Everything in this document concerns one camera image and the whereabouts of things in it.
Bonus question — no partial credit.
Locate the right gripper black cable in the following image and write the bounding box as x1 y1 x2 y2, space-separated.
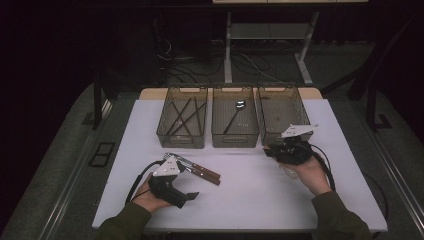
308 143 390 223

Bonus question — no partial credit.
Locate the person's left hand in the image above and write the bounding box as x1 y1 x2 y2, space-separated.
131 181 171 214

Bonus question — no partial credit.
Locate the smoky clear plastic bin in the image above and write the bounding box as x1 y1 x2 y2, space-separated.
210 84 260 149
256 83 314 148
155 84 209 149

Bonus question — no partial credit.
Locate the wooden handled table knife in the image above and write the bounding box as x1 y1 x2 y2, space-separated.
163 152 222 180
181 164 222 187

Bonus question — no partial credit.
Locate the person's right hand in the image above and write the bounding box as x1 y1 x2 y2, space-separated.
279 156 333 196

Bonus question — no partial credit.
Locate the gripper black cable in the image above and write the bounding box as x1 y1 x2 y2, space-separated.
308 143 390 223
124 159 166 205

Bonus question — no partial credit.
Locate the metal floor rail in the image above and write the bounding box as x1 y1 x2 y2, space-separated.
368 128 424 231
38 99 113 240

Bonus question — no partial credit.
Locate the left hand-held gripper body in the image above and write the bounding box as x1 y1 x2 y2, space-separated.
148 156 188 210

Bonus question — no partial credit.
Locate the dark metal stand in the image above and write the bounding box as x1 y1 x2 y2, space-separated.
346 16 424 133
91 73 116 131

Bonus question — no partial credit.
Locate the wooden table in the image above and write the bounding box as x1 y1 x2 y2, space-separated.
138 86 324 101

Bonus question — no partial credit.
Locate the grey metal stand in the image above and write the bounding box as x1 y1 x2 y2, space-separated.
224 11 319 86

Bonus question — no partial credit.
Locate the tangle of floor cables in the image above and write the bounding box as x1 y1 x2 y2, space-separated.
156 36 284 84

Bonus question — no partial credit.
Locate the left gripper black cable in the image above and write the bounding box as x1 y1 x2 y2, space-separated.
124 159 166 205

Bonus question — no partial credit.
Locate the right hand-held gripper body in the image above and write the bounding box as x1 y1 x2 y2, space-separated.
271 123 320 165

